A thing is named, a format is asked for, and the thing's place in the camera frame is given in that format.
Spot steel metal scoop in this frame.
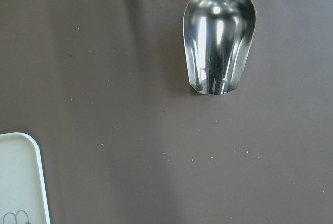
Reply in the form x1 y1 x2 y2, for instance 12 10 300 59
182 0 257 95

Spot white rectangular tray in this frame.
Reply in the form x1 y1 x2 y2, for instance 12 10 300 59
1 132 51 223

